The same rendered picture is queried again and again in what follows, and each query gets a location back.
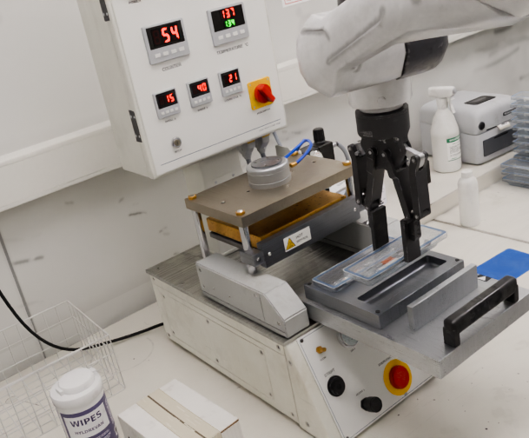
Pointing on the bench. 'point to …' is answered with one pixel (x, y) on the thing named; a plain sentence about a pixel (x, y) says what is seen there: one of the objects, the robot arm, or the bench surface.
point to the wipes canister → (83, 405)
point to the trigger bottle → (445, 131)
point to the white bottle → (468, 199)
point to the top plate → (269, 187)
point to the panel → (353, 378)
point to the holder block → (388, 290)
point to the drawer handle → (501, 289)
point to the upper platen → (274, 222)
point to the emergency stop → (399, 376)
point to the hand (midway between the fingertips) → (394, 235)
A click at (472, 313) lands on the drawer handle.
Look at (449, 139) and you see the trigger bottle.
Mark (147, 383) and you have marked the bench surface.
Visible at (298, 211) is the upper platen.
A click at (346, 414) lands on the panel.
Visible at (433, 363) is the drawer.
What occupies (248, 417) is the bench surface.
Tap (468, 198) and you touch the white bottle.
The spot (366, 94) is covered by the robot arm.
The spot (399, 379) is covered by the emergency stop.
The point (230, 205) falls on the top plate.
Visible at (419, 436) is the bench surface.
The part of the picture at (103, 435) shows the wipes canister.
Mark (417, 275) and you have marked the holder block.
